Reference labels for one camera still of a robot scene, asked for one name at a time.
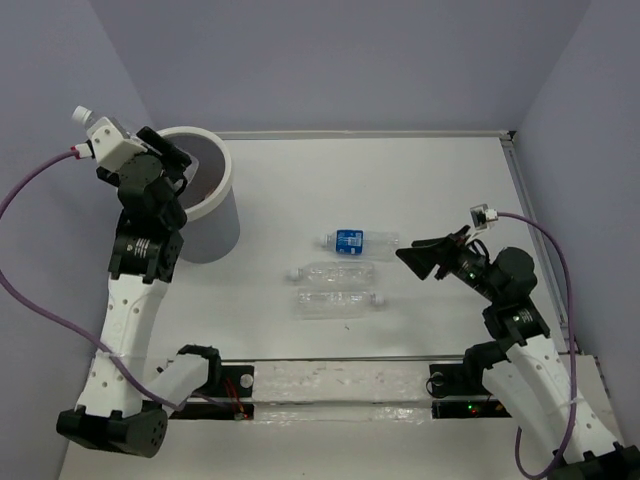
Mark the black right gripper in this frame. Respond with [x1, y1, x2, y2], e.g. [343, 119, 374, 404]
[394, 224, 501, 303]

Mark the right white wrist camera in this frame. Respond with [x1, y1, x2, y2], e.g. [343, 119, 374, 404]
[470, 204, 499, 232]

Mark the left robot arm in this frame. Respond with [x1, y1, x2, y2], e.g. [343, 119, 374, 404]
[56, 127, 222, 458]

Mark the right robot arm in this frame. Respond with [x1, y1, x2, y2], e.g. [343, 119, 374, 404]
[396, 228, 639, 479]

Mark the white round bin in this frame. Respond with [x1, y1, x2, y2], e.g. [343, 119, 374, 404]
[159, 126, 240, 264]

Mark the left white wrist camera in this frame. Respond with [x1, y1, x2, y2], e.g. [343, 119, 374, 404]
[72, 125, 147, 173]

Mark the white foam block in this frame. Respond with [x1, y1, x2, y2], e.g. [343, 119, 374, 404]
[251, 360, 432, 425]

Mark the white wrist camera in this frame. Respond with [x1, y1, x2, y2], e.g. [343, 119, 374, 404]
[470, 204, 499, 232]
[72, 125, 147, 173]

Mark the blue label water bottle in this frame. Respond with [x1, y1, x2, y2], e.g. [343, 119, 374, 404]
[316, 229, 400, 261]

